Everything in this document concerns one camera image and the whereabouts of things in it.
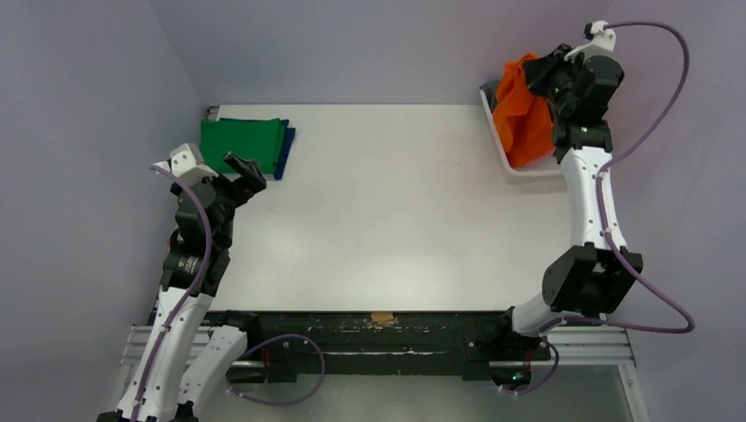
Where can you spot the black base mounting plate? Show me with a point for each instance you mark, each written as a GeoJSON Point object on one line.
{"type": "Point", "coordinates": [477, 346]}

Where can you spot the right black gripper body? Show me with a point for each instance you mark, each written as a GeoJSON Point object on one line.
{"type": "Point", "coordinates": [547, 76]}

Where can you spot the folded green t shirt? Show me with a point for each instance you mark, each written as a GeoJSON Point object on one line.
{"type": "Point", "coordinates": [218, 137]}

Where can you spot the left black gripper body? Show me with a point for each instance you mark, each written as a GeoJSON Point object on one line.
{"type": "Point", "coordinates": [229, 199]}

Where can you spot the brown tape piece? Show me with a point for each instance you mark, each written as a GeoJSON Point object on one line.
{"type": "Point", "coordinates": [382, 318]}

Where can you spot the folded blue t shirt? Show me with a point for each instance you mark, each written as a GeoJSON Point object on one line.
{"type": "Point", "coordinates": [285, 148]}

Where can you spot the white plastic basket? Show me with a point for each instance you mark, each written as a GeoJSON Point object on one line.
{"type": "Point", "coordinates": [542, 169]}

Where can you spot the orange t shirt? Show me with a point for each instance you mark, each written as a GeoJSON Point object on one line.
{"type": "Point", "coordinates": [522, 119]}

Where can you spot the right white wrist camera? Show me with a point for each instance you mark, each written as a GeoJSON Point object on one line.
{"type": "Point", "coordinates": [601, 41]}

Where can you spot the dark grey t shirt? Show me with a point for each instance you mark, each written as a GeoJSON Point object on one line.
{"type": "Point", "coordinates": [489, 90]}

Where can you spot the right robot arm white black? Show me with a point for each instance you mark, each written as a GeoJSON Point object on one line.
{"type": "Point", "coordinates": [592, 276]}

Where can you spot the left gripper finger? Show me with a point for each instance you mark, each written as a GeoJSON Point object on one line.
{"type": "Point", "coordinates": [239, 164]}
{"type": "Point", "coordinates": [251, 181]}

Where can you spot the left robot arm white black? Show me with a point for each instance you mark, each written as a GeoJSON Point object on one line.
{"type": "Point", "coordinates": [167, 386]}

